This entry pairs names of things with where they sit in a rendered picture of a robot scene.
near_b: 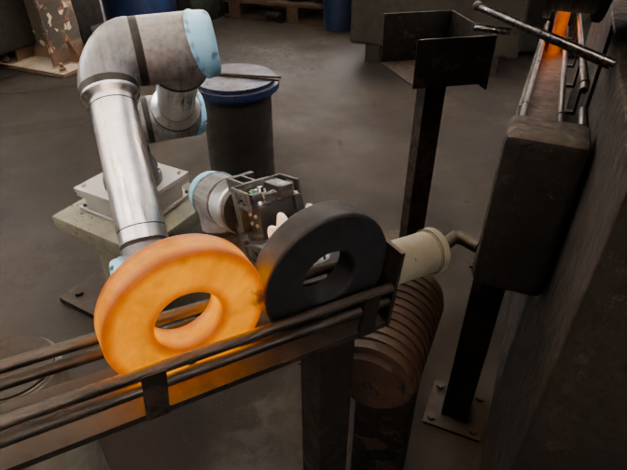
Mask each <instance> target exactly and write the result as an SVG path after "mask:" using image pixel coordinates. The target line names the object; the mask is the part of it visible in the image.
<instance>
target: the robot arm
mask: <svg viewBox="0 0 627 470"><path fill-rule="evenodd" d="M220 74H221V63H220V58H219V53H218V48H217V43H216V36H215V32H214V28H213V24H212V21H211V18H210V16H209V14H208V13H207V12H206V11H205V10H202V9H194V10H191V9H189V8H188V9H185V10H183V11H174V12H164V13H154V14H145V15H135V16H127V17H126V16H121V17H116V18H114V19H111V20H109V21H106V22H105V23H103V24H102V25H100V26H99V27H98V28H97V29H96V30H95V31H94V32H93V33H92V35H91V36H90V38H89V39H88V41H87V43H86V45H85V47H84V48H83V50H82V53H81V56H80V59H79V63H78V68H77V88H78V93H79V97H80V101H81V102H82V104H83V105H84V106H86V107H87V108H89V109H90V113H91V121H92V126H93V129H94V134H95V138H96V143H97V147H98V151H99V156H100V160H101V164H102V168H103V173H104V175H103V183H104V189H105V190H106V191H107V194H108V198H109V202H110V206H111V211H112V215H113V219H114V224H115V228H116V232H117V236H118V245H119V249H120V254H121V256H119V257H118V258H115V259H112V260H111V261H110V263H109V270H110V276H111V274H112V273H113V272H114V271H115V270H116V269H117V268H118V267H119V266H120V265H121V264H122V263H123V262H124V261H125V260H126V259H127V258H129V257H130V256H132V255H133V254H134V253H136V252H137V251H139V250H141V249H142V248H144V247H146V246H148V245H150V244H151V243H153V242H157V241H159V240H162V239H165V238H169V237H168V233H167V229H166V226H165V222H164V217H163V213H162V209H161V206H160V198H159V194H158V190H157V186H158V185H159V184H160V183H161V182H162V179H163V176H162V172H161V168H160V166H159V164H158V162H157V161H156V160H155V158H154V157H153V155H152V154H151V152H150V148H149V144H152V143H157V142H162V141H168V140H173V139H179V138H185V137H194V136H196V135H200V134H202V133H204V131H205V129H206V124H207V123H206V119H207V117H206V109H205V104H204V101H203V98H202V95H201V94H200V92H199V91H198V90H197V89H198V87H199V86H200V85H201V84H202V83H203V82H204V80H205V79H206V78H213V77H214V76H219V75H220ZM153 85H157V90H156V92H155V93H154V95H147V96H142V97H140V96H141V93H140V89H139V87H144V86H153ZM271 178H272V179H271ZM268 179H269V180H268ZM286 179H288V180H292V181H293V184H294V189H295V190H293V186H292V183H290V182H287V181H286ZM265 180H266V181H265ZM262 181H263V182H262ZM263 184H264V185H263ZM188 197H189V201H190V203H191V205H192V206H193V208H194V210H195V211H196V212H197V213H198V214H199V216H200V220H201V225H202V234H208V235H213V236H217V237H219V238H222V239H225V240H227V241H229V242H231V243H233V244H234V245H236V246H237V247H238V248H239V249H240V250H241V251H242V252H243V253H244V255H245V256H246V257H247V258H248V260H249V261H250V262H251V263H252V265H253V266H254V267H255V265H256V262H257V259H258V255H259V253H260V251H261V249H262V248H263V246H264V244H265V243H266V241H267V240H268V239H269V238H270V237H271V235H272V234H273V233H274V231H276V230H277V229H278V228H279V227H280V226H281V225H282V224H283V223H284V222H285V221H286V220H287V219H288V218H289V217H291V216H292V215H293V214H295V213H297V212H299V211H301V210H302V209H304V206H303V200H302V195H301V190H300V180H299V178H296V177H292V176H289V175H285V174H282V173H278V174H275V175H271V176H265V177H262V178H259V179H256V178H255V174H254V172H251V171H249V172H246V173H241V174H238V175H233V176H232V175H230V174H229V173H225V172H215V171H206V172H204V173H201V174H199V175H198V176H197V177H196V178H195V179H194V180H193V181H192V183H191V185H190V187H189V191H188Z"/></svg>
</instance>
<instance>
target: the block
mask: <svg viewBox="0 0 627 470"><path fill-rule="evenodd" d="M590 155H591V130H590V128H588V127H587V126H585V125H582V124H576V123H570V122H563V121H558V120H551V119H545V118H539V117H528V116H522V115H518V116H513V117H512V118H511V120H510V121H509V123H508V126H507V129H506V132H505V135H504V138H503V142H502V145H501V149H500V154H499V158H498V162H497V165H496V170H495V177H494V181H493V185H492V189H491V193H490V197H489V201H488V205H487V209H486V213H485V217H484V221H483V225H482V229H481V236H480V240H479V245H478V249H477V253H476V256H475V261H474V265H473V269H472V276H473V280H475V281H477V282H478V283H485V284H489V285H492V286H495V287H499V288H503V289H507V290H510V291H514V292H517V293H521V294H525V295H528V296H532V297H535V296H538V295H539V294H540V293H541V292H542V291H543V289H544V286H545V283H546V281H547V278H548V275H549V273H550V268H551V267H553V266H554V264H555V260H556V257H557V249H558V246H559V243H560V240H561V238H562V236H563V233H564V228H565V225H566V222H567V219H568V217H569V215H570V212H571V209H572V206H573V203H574V200H575V198H576V196H577V193H578V188H579V185H580V182H581V181H584V179H585V176H586V173H587V171H588V164H587V163H588V161H589V158H590Z"/></svg>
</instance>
